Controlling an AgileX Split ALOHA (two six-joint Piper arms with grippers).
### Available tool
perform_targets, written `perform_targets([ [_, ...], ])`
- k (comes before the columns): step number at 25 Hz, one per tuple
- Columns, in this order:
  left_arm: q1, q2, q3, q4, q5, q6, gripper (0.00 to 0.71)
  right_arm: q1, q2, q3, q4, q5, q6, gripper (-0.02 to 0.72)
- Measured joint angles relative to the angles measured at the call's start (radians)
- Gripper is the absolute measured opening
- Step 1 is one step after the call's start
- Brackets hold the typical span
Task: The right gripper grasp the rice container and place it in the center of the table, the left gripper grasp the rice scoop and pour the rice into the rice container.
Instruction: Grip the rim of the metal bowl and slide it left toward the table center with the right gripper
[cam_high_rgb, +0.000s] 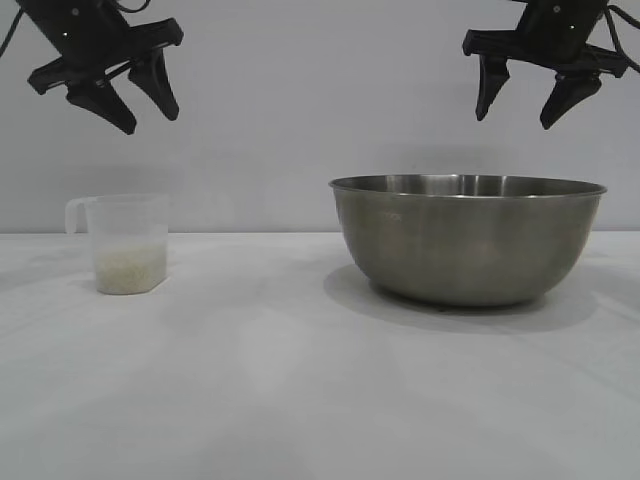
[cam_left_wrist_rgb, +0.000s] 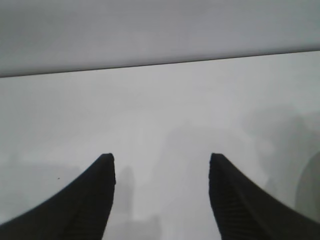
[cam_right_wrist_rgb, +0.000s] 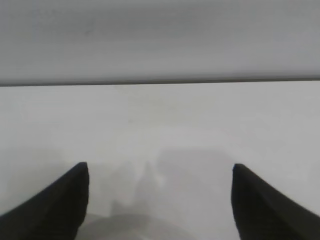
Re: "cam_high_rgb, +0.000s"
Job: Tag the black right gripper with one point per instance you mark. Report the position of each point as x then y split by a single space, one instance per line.
550 35

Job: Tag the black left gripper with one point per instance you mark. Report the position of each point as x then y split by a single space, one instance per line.
85 45

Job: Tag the white rice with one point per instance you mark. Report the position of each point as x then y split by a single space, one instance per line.
131 270

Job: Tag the stainless steel mixing bowl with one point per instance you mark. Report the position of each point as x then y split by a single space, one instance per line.
465 240

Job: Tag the translucent plastic measuring cup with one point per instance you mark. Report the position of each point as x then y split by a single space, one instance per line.
130 225

